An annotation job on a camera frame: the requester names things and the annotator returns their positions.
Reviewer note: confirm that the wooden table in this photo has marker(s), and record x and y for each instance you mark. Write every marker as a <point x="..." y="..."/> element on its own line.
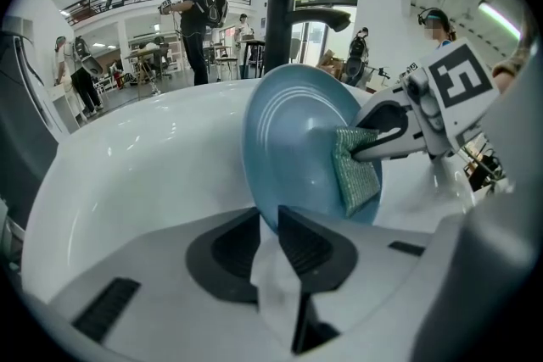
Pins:
<point x="144" y="51"/>

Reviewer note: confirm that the green sponge cloth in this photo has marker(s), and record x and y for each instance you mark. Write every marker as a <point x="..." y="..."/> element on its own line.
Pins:
<point x="356" y="182"/>

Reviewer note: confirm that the black high table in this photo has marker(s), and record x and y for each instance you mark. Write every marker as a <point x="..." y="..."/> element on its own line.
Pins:
<point x="250" y="42"/>

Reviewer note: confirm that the white ceramic sink basin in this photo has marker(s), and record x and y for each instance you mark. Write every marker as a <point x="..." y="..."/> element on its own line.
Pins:
<point x="148" y="165"/>

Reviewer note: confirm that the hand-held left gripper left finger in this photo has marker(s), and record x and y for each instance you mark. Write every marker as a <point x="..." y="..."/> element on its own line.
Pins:
<point x="161" y="288"/>

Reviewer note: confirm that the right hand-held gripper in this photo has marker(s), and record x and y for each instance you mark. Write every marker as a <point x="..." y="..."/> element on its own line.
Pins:
<point x="458" y="89"/>

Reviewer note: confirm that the white cabinet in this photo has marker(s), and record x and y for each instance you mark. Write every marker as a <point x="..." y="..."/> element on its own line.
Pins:
<point x="63" y="110"/>

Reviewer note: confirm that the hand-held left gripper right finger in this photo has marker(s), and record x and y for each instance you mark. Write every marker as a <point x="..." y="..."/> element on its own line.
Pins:
<point x="360" y="280"/>

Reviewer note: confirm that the black backpack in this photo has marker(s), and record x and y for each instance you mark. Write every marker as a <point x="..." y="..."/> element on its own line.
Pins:
<point x="217" y="10"/>

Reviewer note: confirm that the black faucet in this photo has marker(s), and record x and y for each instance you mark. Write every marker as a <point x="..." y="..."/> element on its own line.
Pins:
<point x="280" y="25"/>

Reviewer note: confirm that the blue large plate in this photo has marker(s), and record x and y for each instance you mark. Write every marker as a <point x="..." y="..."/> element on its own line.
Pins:
<point x="292" y="148"/>

